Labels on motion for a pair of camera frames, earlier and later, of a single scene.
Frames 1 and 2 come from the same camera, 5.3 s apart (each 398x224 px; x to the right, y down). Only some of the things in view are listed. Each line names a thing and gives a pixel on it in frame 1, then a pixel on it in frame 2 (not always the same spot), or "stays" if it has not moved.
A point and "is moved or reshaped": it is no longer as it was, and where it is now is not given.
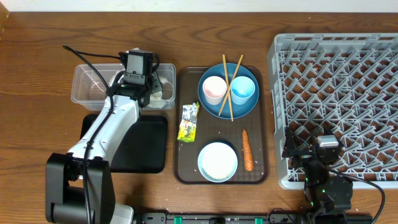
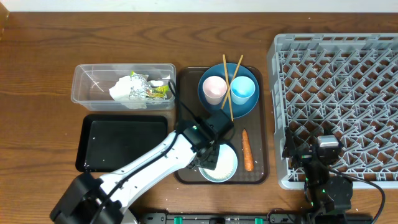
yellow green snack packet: x=187 y=129 is moved or reshaped
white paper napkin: x=157 y=100 is moved or reshaped
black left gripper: x=157 y=86 to x=212 y=165
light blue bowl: x=217 y=162 stays
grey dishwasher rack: x=343 y=84 stays
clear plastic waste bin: x=89 y=90 stays
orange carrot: x=249 y=159 stays
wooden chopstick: x=230 y=85 stays
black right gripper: x=302 y=156 stays
